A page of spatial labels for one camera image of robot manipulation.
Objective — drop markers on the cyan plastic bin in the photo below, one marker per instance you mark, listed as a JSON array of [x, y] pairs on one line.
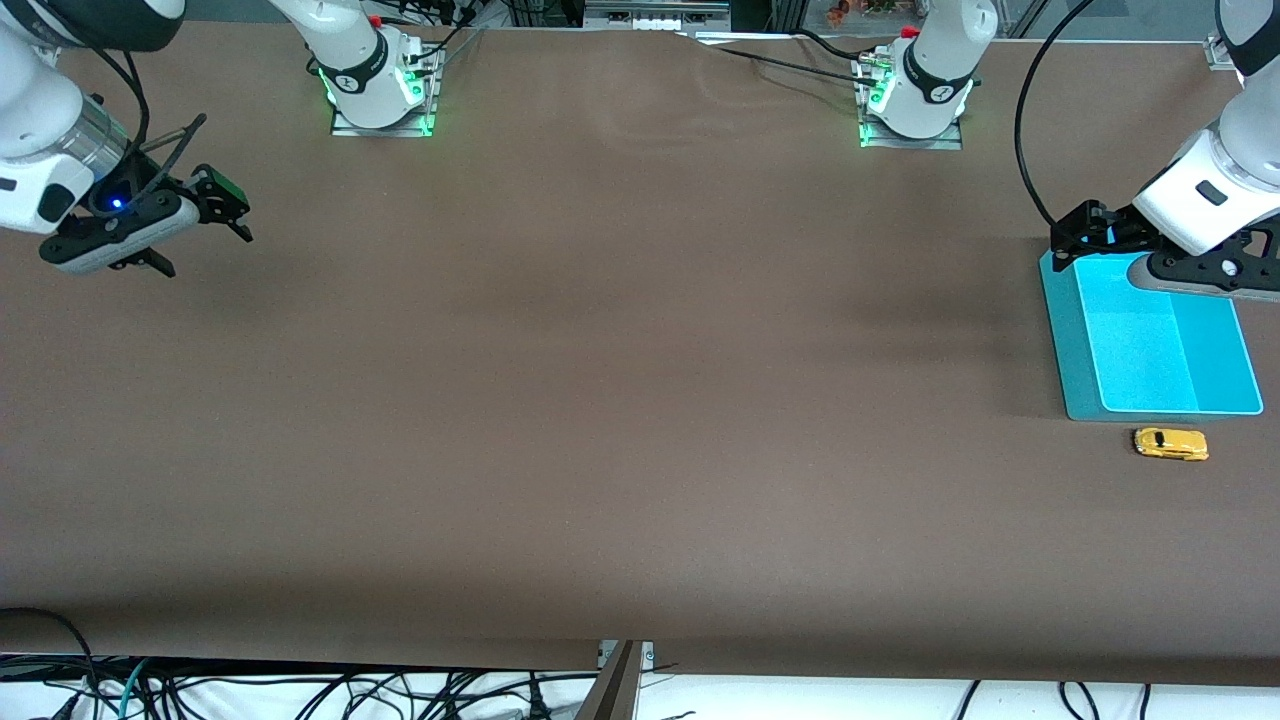
[[1150, 350]]

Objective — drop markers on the metal table corner bracket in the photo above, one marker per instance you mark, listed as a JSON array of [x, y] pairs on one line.
[[1220, 52]]

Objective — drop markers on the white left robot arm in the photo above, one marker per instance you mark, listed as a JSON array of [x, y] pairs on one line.
[[1230, 150]]

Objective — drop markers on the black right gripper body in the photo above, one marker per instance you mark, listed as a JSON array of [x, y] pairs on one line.
[[172, 187]]

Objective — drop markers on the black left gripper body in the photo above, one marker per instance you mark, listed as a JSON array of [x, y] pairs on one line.
[[1118, 228]]

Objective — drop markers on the white power strip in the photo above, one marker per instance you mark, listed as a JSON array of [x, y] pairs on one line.
[[655, 14]]

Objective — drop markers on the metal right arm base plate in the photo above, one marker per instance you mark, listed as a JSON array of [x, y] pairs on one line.
[[425, 95]]

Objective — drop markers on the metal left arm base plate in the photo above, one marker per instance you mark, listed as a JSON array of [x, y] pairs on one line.
[[955, 140]]

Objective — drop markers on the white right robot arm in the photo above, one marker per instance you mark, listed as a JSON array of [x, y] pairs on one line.
[[40, 110]]

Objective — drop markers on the yellow beetle toy car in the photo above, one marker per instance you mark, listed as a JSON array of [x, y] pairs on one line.
[[1170, 443]]

